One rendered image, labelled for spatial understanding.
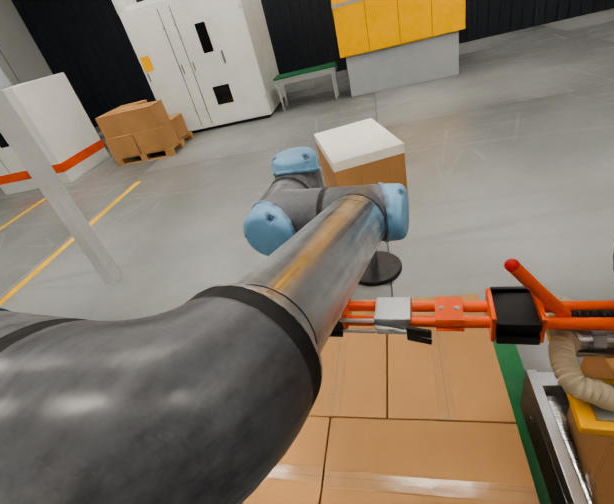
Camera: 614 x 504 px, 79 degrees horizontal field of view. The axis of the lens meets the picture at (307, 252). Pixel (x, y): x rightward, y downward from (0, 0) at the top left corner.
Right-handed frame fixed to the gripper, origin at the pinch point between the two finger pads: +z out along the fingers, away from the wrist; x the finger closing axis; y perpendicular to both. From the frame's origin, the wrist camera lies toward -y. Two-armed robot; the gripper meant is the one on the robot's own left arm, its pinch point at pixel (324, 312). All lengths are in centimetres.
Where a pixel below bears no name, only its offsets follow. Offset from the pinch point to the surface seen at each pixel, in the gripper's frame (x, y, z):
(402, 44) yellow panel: 725, -29, 51
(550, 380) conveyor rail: 33, 56, 62
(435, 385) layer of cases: 31, 20, 67
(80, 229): 151, -267, 61
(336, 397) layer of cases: 22, -15, 67
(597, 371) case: 15, 58, 33
